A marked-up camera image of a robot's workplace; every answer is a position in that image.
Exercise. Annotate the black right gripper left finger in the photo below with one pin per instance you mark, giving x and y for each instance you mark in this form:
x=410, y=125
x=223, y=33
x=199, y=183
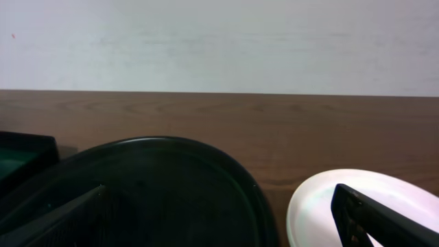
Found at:
x=66, y=225

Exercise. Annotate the dark green rectangular tray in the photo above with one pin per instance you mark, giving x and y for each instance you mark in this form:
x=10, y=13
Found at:
x=24, y=155

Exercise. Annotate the round black tray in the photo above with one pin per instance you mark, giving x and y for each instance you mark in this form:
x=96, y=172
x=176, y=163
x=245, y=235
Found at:
x=166, y=191

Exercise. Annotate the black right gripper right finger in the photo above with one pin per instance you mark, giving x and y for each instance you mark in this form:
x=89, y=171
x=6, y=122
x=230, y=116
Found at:
x=360, y=219

